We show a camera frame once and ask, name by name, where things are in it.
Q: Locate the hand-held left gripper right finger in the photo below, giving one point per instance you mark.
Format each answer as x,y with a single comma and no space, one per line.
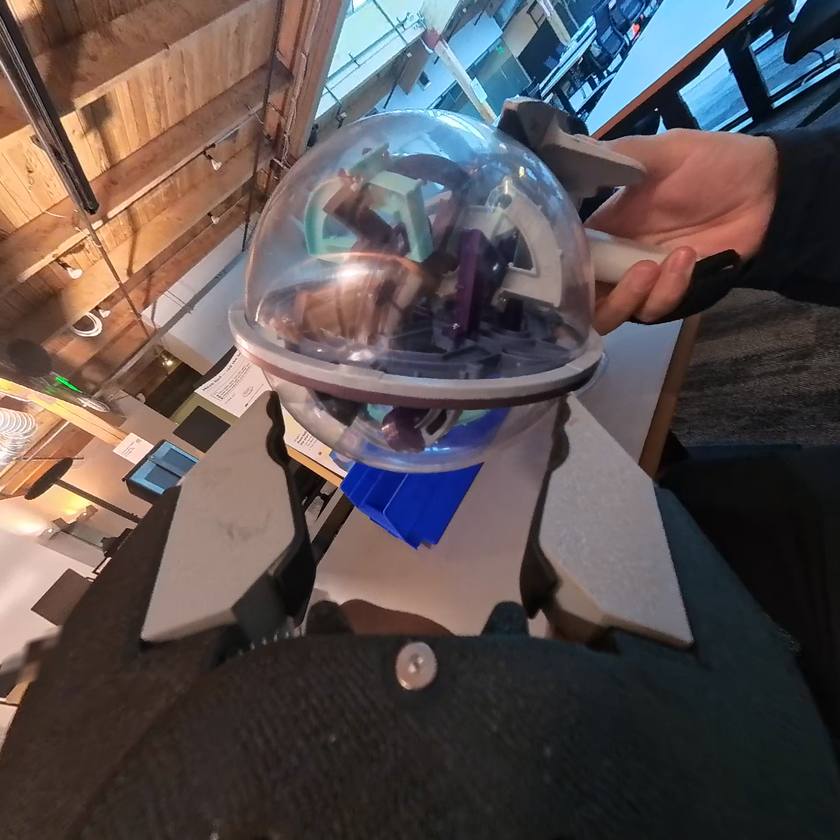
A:
610,538

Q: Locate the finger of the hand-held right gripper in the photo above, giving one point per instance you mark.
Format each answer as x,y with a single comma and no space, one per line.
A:
571,148

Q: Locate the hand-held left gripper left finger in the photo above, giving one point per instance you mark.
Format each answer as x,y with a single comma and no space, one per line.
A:
223,525

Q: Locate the clear plastic maze ball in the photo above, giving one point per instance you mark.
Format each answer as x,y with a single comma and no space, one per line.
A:
407,262

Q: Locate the person's right forearm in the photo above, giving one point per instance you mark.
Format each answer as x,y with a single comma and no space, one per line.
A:
807,210

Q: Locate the person's right hand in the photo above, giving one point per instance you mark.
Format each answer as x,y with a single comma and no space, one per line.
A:
709,190

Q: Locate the blue-framed tablet screen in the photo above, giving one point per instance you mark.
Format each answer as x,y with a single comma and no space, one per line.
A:
161,466

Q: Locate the yellow bordered printed sheet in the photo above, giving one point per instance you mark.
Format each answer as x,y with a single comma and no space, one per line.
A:
315,453

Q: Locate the white instruction sheet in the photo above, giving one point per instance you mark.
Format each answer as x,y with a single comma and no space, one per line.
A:
229,387

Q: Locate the person's dark trouser leg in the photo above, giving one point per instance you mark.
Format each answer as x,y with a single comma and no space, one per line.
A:
774,525

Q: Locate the blue plastic bin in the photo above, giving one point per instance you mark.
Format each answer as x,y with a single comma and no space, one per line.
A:
413,505

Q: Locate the black office chair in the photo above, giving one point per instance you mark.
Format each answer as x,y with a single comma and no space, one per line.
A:
814,29

